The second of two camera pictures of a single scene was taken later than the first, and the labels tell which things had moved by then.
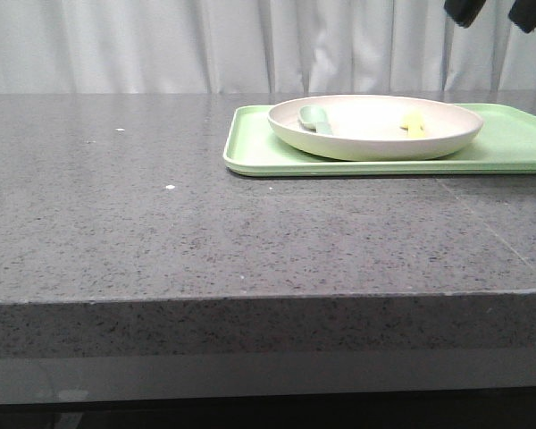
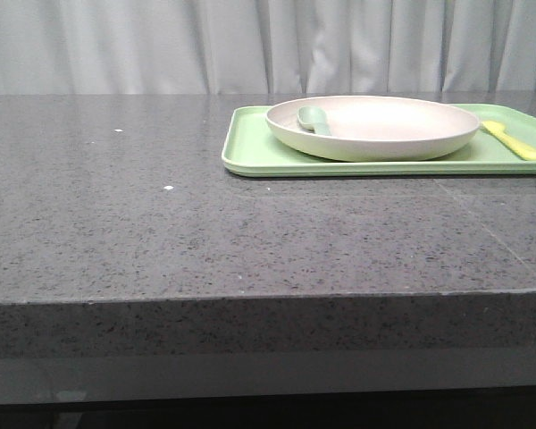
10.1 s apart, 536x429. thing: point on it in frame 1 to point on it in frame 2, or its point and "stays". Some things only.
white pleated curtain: [31, 46] stays
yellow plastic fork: [414, 124] to [524, 152]
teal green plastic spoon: [314, 118] stays
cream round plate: [368, 128] stays
